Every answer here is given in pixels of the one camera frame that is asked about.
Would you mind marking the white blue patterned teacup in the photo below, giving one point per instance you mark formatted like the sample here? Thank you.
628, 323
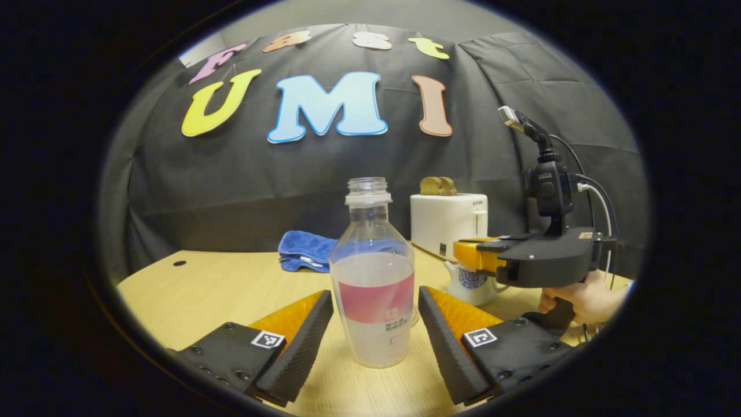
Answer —
472, 289

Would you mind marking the brown toast slice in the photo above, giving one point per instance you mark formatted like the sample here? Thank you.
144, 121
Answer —
450, 186
429, 186

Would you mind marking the white toaster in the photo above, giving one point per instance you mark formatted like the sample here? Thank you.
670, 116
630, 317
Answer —
443, 223

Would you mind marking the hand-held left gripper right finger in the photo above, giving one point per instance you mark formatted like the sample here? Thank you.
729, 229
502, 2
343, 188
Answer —
448, 347

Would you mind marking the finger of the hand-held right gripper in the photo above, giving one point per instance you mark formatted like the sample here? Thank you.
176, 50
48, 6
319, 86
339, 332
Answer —
469, 255

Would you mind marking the blue folded towel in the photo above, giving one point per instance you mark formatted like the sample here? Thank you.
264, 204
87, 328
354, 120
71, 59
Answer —
304, 249

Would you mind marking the clear plastic water bottle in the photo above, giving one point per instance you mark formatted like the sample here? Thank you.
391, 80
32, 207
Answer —
373, 289

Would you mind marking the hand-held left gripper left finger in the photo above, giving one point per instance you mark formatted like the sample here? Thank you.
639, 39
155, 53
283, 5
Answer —
301, 347

